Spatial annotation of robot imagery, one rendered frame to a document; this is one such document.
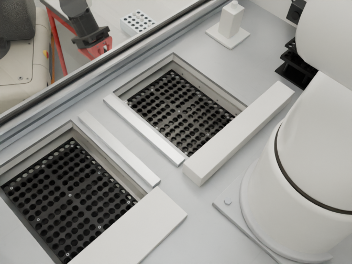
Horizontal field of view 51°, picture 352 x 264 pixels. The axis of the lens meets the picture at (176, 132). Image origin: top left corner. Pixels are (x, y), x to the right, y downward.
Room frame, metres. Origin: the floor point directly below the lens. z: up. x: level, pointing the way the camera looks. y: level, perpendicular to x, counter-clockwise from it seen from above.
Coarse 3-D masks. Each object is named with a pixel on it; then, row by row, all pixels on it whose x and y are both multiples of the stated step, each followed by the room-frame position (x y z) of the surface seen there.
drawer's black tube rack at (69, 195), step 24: (48, 168) 0.37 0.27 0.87; (72, 168) 0.38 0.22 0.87; (96, 168) 0.39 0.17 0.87; (24, 192) 0.30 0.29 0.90; (48, 192) 0.30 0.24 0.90; (72, 192) 0.31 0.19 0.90; (96, 192) 0.33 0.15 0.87; (120, 192) 0.33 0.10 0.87; (24, 216) 0.26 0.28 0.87; (48, 216) 0.25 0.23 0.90; (72, 216) 0.26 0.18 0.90; (96, 216) 0.26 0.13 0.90; (120, 216) 0.27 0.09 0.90; (48, 240) 0.22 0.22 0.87; (72, 240) 0.21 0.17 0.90
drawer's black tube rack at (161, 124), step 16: (176, 80) 0.65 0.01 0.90; (144, 96) 0.58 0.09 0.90; (160, 96) 0.59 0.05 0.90; (176, 96) 0.59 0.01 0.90; (192, 96) 0.60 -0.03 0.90; (144, 112) 0.53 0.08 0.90; (160, 112) 0.54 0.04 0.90; (176, 112) 0.54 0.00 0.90; (192, 112) 0.55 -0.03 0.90; (208, 112) 0.58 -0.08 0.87; (224, 112) 0.56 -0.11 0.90; (160, 128) 0.49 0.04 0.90; (176, 128) 0.52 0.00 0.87; (192, 128) 0.50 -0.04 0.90; (208, 128) 0.51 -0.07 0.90; (176, 144) 0.45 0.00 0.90; (192, 144) 0.46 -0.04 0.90
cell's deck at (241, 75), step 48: (240, 0) 0.95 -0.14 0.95; (192, 48) 0.72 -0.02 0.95; (240, 48) 0.74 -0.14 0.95; (96, 96) 0.53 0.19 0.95; (240, 96) 0.58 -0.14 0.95; (96, 144) 0.40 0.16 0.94; (144, 144) 0.41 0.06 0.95; (144, 192) 0.31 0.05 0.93; (192, 192) 0.32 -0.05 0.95; (0, 240) 0.18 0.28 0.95; (192, 240) 0.22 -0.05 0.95; (240, 240) 0.23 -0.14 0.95
